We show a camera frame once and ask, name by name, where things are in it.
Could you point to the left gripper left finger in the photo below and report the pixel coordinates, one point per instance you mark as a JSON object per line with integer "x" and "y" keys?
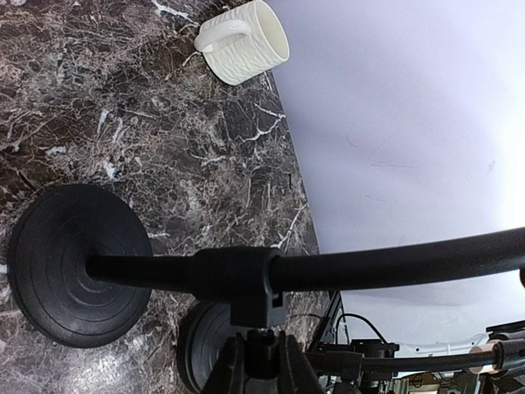
{"x": 227, "y": 376}

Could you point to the beige mug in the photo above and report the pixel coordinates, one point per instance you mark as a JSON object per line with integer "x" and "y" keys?
{"x": 243, "y": 42}

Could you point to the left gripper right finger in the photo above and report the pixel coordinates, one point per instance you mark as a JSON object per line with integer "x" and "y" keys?
{"x": 297, "y": 373}

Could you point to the black mic stand cream mic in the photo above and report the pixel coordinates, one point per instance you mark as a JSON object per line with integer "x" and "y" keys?
{"x": 207, "y": 326}

